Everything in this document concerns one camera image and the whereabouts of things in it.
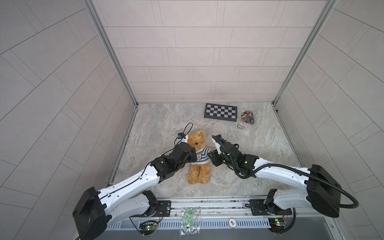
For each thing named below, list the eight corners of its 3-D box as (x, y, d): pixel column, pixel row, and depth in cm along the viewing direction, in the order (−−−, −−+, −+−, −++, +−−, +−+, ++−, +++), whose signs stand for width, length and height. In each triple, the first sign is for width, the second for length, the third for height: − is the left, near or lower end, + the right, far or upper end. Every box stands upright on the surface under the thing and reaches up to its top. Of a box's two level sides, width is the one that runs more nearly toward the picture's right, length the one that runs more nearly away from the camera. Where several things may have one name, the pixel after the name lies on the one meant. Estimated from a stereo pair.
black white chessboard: (203, 118, 110) (203, 115, 107) (205, 106, 118) (205, 102, 115) (236, 122, 107) (237, 119, 105) (236, 109, 116) (237, 106, 113)
